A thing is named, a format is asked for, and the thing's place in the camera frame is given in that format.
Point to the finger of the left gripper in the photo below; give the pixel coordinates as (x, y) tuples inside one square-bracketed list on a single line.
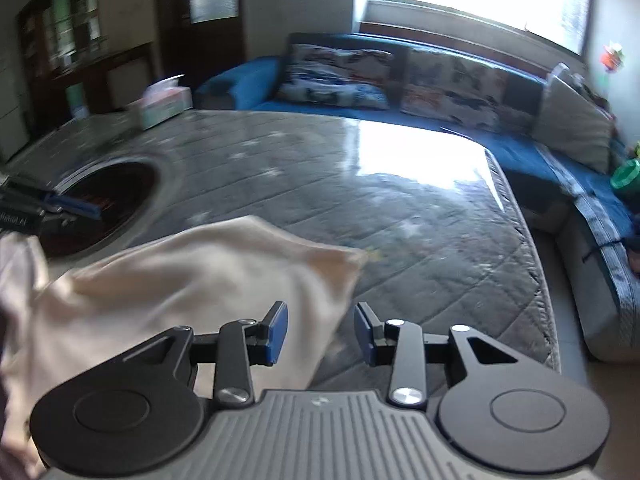
[(73, 206)]

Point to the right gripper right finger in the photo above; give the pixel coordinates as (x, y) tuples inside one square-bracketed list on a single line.
[(500, 407)]

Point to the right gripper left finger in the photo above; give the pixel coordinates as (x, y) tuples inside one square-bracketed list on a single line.
[(150, 403)]

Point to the cream knit garment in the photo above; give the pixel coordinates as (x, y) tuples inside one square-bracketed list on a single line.
[(201, 277)]

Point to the black round induction cooktop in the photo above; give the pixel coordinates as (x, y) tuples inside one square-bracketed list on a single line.
[(122, 190)]

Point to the white tissue box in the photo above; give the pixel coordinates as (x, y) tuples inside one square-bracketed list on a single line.
[(161, 101)]

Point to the dark wooden display cabinet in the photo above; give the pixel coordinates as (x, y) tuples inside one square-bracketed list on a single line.
[(85, 56)]

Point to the dark wooden door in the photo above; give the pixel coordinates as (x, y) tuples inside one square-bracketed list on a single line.
[(200, 39)]

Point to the green plastic bowl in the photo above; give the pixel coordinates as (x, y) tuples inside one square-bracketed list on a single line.
[(625, 179)]

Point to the left butterfly cushion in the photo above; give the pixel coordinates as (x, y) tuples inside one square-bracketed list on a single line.
[(336, 77)]

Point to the butterfly cushion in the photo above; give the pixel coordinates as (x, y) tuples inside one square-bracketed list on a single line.
[(469, 92), (336, 77)]

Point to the grey plain cushion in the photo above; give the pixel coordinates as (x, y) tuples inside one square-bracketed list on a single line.
[(571, 124)]

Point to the blue corner sofa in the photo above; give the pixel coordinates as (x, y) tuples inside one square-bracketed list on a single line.
[(596, 227)]

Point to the right butterfly cushion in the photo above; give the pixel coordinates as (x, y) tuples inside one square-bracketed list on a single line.
[(469, 92)]

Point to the colourful pinwheel toy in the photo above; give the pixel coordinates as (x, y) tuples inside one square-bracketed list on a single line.
[(612, 57)]

